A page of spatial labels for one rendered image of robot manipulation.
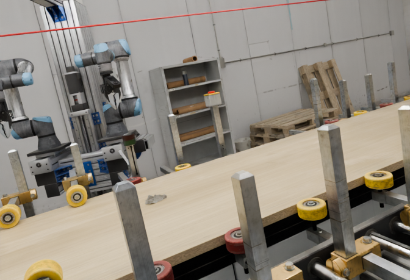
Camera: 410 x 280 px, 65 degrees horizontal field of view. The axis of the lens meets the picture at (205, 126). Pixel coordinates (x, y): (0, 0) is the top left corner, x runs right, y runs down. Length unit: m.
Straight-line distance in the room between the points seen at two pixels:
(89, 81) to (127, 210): 2.01
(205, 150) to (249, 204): 4.32
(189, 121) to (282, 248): 3.89
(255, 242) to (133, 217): 0.26
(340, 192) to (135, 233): 0.47
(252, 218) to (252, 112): 4.82
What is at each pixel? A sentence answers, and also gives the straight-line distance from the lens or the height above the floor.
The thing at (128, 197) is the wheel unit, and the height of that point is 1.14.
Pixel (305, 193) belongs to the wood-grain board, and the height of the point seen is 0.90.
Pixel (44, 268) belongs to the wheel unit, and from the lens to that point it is 0.84.
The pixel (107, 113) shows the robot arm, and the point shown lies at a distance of 2.31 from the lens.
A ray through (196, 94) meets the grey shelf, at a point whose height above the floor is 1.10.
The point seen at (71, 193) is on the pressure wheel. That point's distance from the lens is 1.44.
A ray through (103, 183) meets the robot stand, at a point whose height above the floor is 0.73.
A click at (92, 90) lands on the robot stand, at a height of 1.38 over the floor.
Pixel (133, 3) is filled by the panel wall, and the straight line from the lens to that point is 4.74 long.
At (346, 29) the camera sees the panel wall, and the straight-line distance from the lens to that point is 7.34.
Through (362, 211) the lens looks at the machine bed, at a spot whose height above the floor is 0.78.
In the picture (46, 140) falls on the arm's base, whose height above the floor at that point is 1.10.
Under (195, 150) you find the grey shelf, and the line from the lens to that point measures 4.88.
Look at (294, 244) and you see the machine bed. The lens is 1.07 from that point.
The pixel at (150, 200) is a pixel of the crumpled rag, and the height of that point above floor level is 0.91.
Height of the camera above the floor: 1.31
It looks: 8 degrees down
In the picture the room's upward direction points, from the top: 11 degrees counter-clockwise
